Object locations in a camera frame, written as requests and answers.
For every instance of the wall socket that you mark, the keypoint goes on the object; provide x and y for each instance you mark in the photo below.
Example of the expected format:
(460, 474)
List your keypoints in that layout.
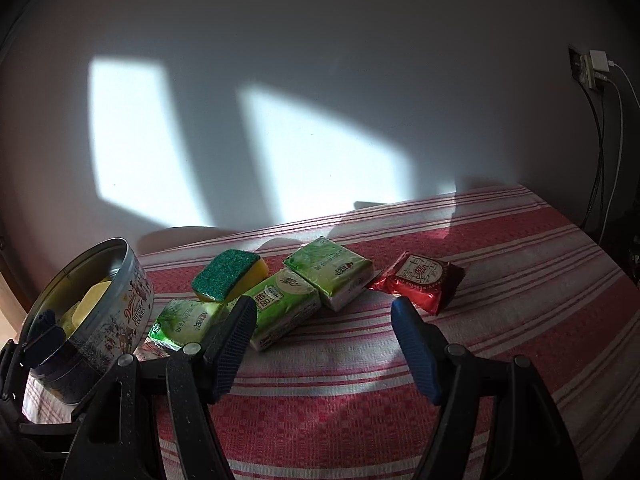
(577, 67)

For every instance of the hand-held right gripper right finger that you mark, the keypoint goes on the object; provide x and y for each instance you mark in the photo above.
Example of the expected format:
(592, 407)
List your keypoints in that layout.
(415, 350)

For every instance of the white charger plug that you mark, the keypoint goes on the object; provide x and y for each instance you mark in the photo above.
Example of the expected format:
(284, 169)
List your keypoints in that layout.
(600, 62)

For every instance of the pink striped tablecloth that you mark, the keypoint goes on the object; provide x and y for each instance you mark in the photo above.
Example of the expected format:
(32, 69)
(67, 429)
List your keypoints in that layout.
(500, 310)

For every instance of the round metal cookie tin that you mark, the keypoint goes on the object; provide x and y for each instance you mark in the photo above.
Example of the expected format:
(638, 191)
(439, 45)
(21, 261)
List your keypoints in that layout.
(115, 325)

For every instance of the pink floral tissue pack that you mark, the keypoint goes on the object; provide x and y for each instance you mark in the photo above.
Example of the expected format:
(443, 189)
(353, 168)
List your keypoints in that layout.
(150, 351)

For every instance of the green and yellow scouring sponge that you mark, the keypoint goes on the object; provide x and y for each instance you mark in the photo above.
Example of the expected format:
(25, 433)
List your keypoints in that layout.
(225, 272)

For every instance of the smooth yellow block sponge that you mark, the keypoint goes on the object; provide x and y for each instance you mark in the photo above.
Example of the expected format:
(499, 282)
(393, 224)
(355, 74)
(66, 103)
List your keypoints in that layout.
(90, 305)

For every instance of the red snack packet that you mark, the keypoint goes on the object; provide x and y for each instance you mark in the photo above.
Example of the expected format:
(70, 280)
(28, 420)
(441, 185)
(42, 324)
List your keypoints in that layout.
(420, 280)

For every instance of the green tissue pack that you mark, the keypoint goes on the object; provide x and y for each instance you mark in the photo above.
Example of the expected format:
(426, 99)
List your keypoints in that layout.
(330, 272)
(185, 322)
(282, 310)

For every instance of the blue ball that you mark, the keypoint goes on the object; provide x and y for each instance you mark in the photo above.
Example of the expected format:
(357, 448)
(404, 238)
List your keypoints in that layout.
(46, 319)

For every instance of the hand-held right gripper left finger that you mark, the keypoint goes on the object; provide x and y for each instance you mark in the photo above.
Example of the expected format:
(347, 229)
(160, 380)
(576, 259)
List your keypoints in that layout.
(232, 355)

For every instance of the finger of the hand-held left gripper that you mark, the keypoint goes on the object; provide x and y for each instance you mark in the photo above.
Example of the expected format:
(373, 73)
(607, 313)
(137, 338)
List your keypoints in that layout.
(45, 345)

